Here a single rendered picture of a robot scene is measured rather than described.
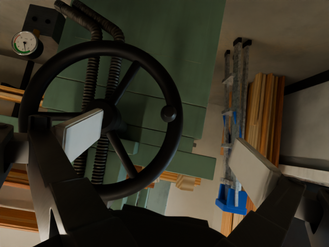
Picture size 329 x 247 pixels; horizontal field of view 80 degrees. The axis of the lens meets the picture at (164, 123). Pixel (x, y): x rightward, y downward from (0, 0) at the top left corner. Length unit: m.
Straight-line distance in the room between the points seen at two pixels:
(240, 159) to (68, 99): 0.50
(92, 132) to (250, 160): 0.13
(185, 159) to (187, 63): 0.26
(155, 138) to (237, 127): 0.92
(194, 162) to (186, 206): 2.69
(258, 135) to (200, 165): 1.42
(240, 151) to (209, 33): 0.49
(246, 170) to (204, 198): 3.09
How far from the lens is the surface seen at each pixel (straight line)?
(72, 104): 0.59
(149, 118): 0.54
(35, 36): 0.61
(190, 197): 3.20
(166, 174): 0.69
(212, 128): 3.21
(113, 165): 0.45
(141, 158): 0.53
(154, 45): 0.60
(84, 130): 0.16
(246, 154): 0.18
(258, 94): 1.97
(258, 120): 1.95
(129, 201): 0.81
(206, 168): 0.55
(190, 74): 0.57
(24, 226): 2.95
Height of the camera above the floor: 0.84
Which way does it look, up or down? 7 degrees down
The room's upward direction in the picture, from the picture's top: 169 degrees counter-clockwise
